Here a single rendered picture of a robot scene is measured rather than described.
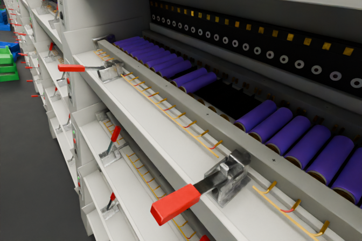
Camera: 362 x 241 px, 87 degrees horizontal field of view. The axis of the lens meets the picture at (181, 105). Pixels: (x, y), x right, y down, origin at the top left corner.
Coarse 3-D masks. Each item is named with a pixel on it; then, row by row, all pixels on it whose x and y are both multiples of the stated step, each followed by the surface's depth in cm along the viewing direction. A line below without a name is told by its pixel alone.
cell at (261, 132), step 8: (280, 112) 22; (288, 112) 23; (264, 120) 22; (272, 120) 21; (280, 120) 22; (288, 120) 23; (256, 128) 21; (264, 128) 21; (272, 128) 21; (280, 128) 22; (264, 136) 20
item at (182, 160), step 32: (64, 32) 40; (96, 32) 44; (128, 32) 49; (160, 32) 46; (96, 64) 39; (256, 64) 29; (128, 96) 30; (256, 96) 29; (320, 96) 24; (352, 96) 21; (128, 128) 28; (160, 128) 24; (160, 160) 22; (192, 160) 20; (256, 192) 17; (224, 224) 15; (256, 224) 15; (288, 224) 15
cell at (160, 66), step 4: (180, 56) 36; (168, 60) 35; (172, 60) 35; (176, 60) 35; (180, 60) 35; (160, 64) 34; (164, 64) 34; (168, 64) 34; (172, 64) 34; (156, 68) 33; (160, 68) 33
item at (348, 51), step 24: (168, 24) 43; (192, 24) 37; (216, 24) 32; (240, 24) 29; (264, 24) 26; (240, 48) 31; (264, 48) 27; (288, 48) 25; (312, 48) 23; (336, 48) 21; (360, 48) 19; (360, 72) 20; (360, 96) 21
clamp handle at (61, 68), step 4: (60, 64) 29; (104, 64) 32; (60, 68) 28; (64, 68) 28; (68, 68) 29; (72, 68) 29; (76, 68) 30; (80, 68) 30; (84, 68) 30; (88, 68) 31; (92, 68) 31; (96, 68) 32; (100, 68) 32; (104, 68) 32
